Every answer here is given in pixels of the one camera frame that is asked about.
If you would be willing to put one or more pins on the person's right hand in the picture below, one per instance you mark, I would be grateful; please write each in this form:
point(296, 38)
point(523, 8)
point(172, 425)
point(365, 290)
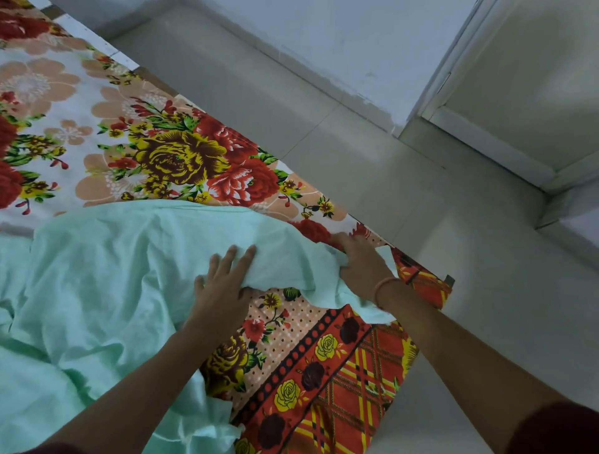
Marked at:
point(365, 269)

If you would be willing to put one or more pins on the person's left hand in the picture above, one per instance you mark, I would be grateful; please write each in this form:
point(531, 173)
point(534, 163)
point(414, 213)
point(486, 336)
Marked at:
point(220, 299)

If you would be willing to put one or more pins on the person's left thumb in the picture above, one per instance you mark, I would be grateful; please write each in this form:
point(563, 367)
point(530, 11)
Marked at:
point(246, 294)

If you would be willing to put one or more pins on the person's right fingers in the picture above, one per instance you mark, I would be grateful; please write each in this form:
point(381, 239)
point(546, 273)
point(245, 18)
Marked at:
point(344, 245)

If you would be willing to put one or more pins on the person's left middle finger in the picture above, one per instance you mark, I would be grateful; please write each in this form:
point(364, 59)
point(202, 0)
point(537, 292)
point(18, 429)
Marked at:
point(228, 264)

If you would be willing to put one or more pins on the person's left little finger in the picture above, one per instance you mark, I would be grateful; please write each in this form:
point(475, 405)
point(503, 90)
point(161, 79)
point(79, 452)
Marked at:
point(200, 284)

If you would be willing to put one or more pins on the mint green cloth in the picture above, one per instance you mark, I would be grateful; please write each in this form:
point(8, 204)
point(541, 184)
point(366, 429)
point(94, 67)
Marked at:
point(117, 299)

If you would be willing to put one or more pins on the person's right forearm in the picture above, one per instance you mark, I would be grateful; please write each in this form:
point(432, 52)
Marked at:
point(468, 365)

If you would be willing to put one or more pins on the person's left forearm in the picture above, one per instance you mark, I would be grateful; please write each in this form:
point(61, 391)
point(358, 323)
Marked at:
point(140, 393)

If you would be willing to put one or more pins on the orange thread wristband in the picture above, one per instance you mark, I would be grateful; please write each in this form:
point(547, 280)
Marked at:
point(380, 287)

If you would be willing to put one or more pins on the floral patterned bedsheet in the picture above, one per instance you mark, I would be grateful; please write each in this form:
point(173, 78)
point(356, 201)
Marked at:
point(178, 154)

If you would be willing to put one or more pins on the white door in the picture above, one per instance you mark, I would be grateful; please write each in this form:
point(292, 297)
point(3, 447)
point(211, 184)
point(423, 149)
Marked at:
point(529, 75)

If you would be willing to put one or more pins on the dark red shirt sleeve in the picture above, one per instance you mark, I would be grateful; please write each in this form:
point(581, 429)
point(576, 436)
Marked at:
point(557, 430)

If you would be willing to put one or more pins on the white door frame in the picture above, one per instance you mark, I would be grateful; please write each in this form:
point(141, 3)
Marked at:
point(491, 140)

